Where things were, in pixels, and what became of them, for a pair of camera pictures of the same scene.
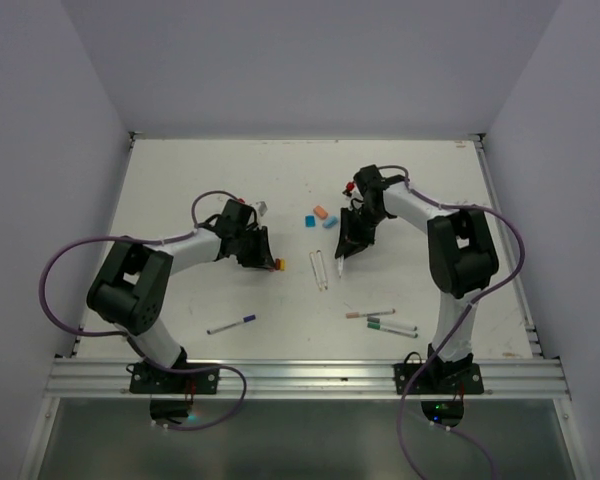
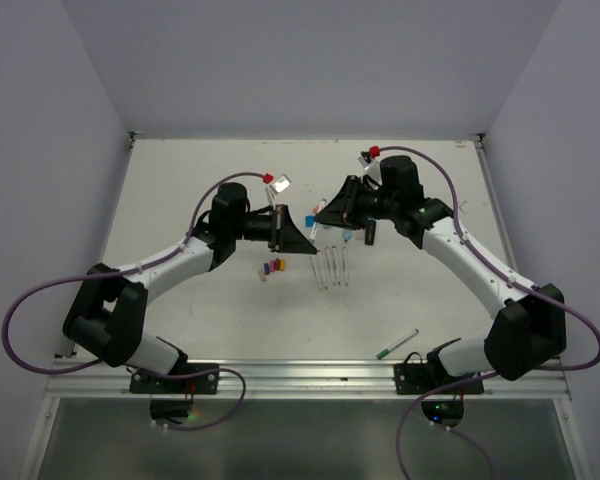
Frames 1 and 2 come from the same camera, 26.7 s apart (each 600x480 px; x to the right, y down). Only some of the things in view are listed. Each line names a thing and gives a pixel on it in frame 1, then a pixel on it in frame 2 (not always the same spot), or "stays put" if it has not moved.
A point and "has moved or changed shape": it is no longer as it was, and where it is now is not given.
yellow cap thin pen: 315,269 stays put
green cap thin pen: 379,326 -> 386,351
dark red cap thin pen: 322,269 has moved or changed shape
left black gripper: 262,257 -> 284,237
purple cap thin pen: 245,319 -> 345,264
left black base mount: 171,392 stays put
